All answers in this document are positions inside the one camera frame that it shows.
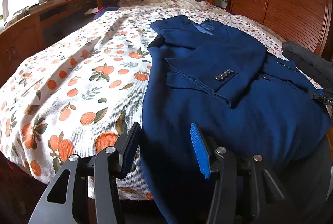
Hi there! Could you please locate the navy blue suit jacket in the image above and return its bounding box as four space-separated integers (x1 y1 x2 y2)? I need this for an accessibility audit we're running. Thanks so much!
140 16 331 223

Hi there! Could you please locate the orange-print floral bedsheet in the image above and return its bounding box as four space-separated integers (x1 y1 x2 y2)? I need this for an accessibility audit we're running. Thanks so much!
0 0 323 200

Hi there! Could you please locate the long wooden desk cabinet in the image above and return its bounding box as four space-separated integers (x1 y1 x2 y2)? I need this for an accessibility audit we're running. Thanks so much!
1 0 92 85

